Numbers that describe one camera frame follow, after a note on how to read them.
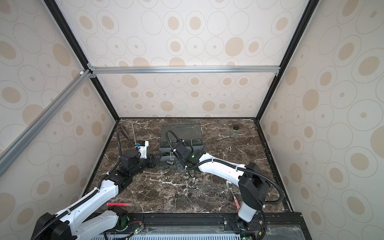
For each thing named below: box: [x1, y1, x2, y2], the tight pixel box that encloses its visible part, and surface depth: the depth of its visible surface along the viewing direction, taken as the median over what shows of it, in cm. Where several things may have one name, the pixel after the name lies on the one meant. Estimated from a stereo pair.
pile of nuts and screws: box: [181, 172, 203, 185], surface depth 89 cm
